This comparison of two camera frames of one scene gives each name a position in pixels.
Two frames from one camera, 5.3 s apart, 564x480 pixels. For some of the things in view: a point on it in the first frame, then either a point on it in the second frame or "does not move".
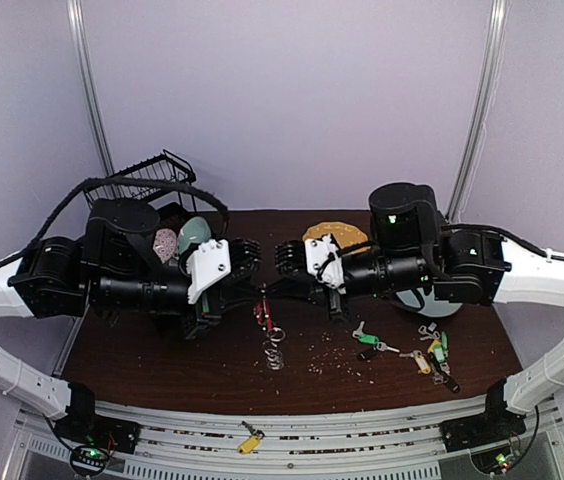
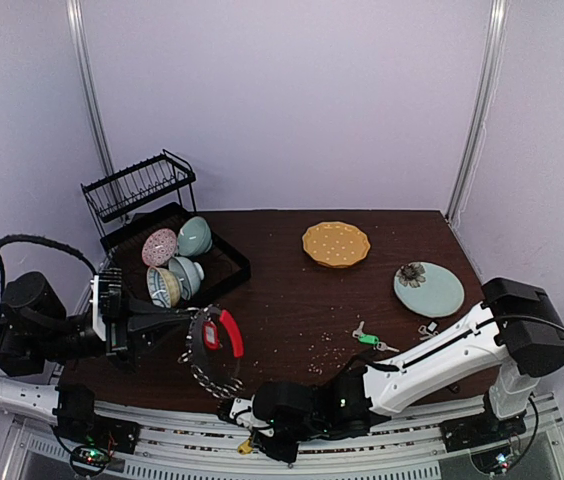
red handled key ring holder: [275, 334] to [214, 346]
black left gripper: [215, 301] to [119, 313]
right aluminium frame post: [487, 88] does not move
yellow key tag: [249, 445] does not move
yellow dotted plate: [346, 235] does not move
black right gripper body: [332, 301] to [260, 433]
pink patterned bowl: [166, 244] does not move
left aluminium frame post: [75, 11] does not move
